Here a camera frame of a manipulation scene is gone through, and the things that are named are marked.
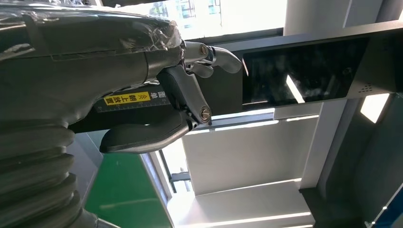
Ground green conveyor belt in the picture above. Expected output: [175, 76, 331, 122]
[84, 153, 172, 228]

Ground yellow and black label sticker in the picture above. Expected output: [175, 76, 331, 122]
[94, 90, 171, 113]

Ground black inbound scanner machine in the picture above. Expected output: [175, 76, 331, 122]
[68, 20, 403, 134]

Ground dark window frame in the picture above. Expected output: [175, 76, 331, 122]
[159, 150, 192, 193]

